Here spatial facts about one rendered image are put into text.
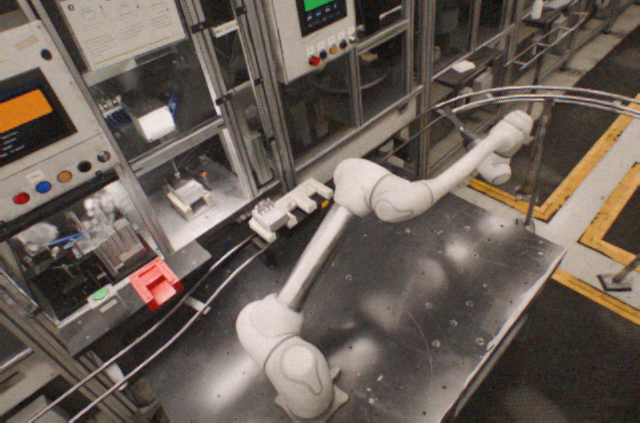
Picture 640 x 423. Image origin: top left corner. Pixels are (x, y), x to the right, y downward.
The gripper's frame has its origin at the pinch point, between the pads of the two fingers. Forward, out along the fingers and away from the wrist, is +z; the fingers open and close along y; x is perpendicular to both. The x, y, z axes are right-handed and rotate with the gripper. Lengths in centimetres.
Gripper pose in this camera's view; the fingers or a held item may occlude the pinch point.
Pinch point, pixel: (452, 117)
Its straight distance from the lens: 198.4
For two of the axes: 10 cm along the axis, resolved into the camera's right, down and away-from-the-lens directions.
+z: -2.6, -6.8, 6.8
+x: 7.6, -5.8, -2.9
